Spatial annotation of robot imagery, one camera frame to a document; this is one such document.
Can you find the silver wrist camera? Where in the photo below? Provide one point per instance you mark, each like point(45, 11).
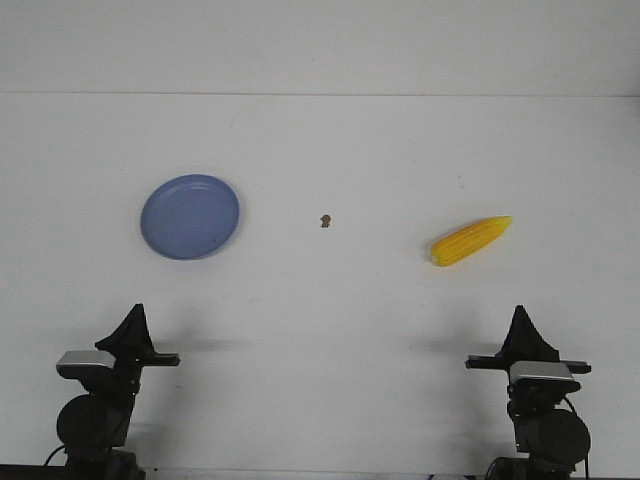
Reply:
point(82, 364)
point(548, 375)

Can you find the blue round plate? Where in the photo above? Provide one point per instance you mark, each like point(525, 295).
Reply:
point(190, 217)

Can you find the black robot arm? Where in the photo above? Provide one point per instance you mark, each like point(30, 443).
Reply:
point(93, 427)
point(548, 431)

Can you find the yellow corn cob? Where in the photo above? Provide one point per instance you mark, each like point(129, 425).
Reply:
point(467, 240)

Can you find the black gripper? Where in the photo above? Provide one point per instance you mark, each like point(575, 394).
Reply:
point(524, 342)
point(133, 350)

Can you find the small brown table mark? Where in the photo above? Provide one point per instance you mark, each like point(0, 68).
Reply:
point(326, 220)

